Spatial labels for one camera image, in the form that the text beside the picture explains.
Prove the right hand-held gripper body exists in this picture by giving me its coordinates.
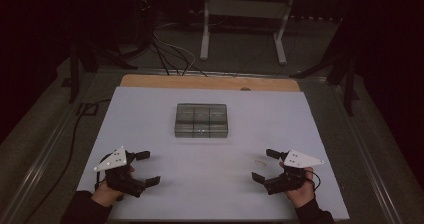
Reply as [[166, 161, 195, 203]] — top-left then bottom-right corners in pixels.
[[264, 149, 325, 196]]

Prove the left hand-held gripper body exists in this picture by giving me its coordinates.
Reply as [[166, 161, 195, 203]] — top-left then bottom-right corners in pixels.
[[93, 145, 148, 198]]

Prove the clear plastic compartment box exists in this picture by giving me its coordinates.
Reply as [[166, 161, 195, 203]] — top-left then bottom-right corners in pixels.
[[174, 103, 229, 139]]

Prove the person's right hand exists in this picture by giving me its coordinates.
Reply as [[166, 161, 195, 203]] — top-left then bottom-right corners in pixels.
[[279, 162, 316, 209]]

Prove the person's left hand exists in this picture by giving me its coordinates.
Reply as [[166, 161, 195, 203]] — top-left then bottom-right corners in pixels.
[[90, 165, 136, 208]]

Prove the white table mat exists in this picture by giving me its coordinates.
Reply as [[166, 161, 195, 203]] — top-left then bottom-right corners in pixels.
[[76, 86, 350, 222]]

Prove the black stand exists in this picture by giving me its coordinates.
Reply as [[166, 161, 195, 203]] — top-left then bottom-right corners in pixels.
[[289, 3, 360, 117], [68, 38, 138, 105]]

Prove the white metal stand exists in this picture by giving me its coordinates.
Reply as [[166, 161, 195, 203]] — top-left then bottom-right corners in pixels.
[[199, 0, 298, 66]]

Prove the dark equipment rack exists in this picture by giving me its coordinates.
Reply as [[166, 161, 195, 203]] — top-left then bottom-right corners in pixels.
[[113, 0, 156, 52]]

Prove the right hand-held gripper cable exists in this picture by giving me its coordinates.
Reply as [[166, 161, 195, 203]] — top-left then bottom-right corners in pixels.
[[303, 168, 322, 192]]

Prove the hand-held gripper cable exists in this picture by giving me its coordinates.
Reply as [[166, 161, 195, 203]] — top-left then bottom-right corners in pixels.
[[303, 168, 322, 192], [94, 152, 113, 192]]

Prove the left hand-held gripper cable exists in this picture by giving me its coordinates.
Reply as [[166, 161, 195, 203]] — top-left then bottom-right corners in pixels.
[[94, 152, 113, 192]]

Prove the long black cable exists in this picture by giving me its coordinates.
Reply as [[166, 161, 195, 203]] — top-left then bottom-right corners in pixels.
[[23, 98, 113, 224]]

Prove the black floor cable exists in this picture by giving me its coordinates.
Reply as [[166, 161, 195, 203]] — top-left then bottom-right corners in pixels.
[[150, 33, 208, 78]]

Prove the white floor cable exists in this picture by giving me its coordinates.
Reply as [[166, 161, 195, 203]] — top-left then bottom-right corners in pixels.
[[152, 22, 197, 76]]

